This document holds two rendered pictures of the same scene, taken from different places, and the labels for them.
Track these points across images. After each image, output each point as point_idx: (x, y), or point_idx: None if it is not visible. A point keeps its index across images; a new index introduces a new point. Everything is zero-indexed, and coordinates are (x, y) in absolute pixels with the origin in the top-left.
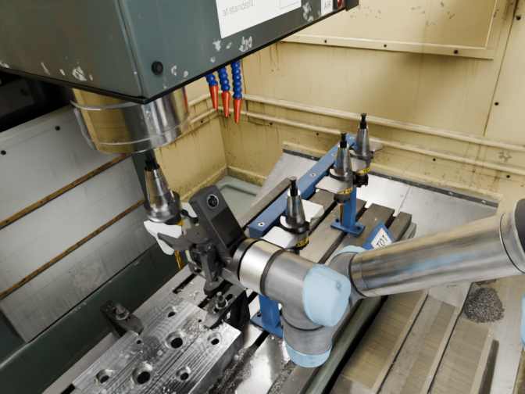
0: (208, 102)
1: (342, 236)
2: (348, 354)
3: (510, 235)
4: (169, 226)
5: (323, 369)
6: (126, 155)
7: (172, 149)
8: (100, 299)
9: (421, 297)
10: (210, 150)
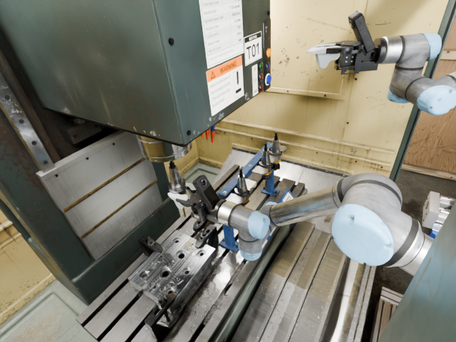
0: None
1: (267, 197)
2: (271, 260)
3: (335, 195)
4: (181, 195)
5: (258, 267)
6: None
7: None
8: (133, 237)
9: (311, 229)
10: None
